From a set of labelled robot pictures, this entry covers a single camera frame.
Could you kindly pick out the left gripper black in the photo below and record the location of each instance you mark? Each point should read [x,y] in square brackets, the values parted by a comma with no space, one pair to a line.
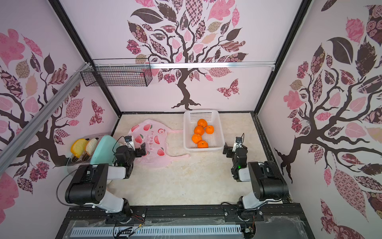
[138,151]

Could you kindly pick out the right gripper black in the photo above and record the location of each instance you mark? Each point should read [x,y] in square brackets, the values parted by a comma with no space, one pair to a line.
[229,151]

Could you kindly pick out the pink printed plastic bag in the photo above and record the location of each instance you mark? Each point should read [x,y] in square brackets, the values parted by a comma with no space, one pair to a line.
[154,134]

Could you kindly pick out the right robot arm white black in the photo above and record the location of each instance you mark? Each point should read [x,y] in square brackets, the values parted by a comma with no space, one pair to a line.
[268,184]

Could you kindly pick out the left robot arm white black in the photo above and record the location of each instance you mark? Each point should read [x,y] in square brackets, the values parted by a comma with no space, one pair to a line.
[89,184]

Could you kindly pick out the white perforated plastic basket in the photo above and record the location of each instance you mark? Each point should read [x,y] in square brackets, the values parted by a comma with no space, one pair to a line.
[216,140]

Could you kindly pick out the mint green cutting board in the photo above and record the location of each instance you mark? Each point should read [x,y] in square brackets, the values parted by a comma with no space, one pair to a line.
[104,154]

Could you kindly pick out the pale bread slice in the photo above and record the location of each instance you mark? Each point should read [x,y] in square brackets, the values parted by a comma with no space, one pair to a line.
[91,146]

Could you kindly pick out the yellow toast slice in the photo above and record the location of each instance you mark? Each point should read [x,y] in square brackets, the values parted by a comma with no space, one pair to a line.
[79,147]

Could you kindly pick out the silver toaster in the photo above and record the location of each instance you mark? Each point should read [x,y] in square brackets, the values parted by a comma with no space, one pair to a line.
[74,163]

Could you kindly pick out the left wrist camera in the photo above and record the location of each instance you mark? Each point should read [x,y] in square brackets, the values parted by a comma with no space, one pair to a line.
[129,141]

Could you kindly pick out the black wire wall basket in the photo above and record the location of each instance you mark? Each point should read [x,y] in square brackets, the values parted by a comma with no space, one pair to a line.
[119,72]

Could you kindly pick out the white slotted cable duct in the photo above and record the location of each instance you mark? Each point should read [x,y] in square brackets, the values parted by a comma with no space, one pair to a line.
[155,232]

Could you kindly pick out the aluminium rail left wall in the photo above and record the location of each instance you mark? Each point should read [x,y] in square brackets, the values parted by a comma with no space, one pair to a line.
[13,149]

